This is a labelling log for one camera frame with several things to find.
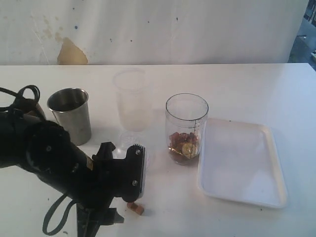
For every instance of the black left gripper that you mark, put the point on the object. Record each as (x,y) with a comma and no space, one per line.
(114,178)

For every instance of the brown wooden block piece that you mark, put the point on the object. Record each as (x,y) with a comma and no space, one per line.
(137,208)

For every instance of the stainless steel cup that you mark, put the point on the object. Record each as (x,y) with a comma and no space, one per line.
(70,108)

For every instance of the brown wooden cup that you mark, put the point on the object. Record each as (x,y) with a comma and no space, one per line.
(33,108)

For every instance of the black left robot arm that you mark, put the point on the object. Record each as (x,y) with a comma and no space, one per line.
(44,148)

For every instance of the clear shaker lid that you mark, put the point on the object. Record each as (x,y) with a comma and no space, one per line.
(129,138)

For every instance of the clear graduated shaker body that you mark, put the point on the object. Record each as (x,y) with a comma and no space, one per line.
(186,112)

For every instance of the wood pieces and gold coin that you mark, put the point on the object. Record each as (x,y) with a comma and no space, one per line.
(183,147)

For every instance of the translucent plastic cup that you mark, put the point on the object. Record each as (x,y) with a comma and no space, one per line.
(134,91)

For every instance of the white plastic tray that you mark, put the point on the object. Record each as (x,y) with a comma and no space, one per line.
(239,162)

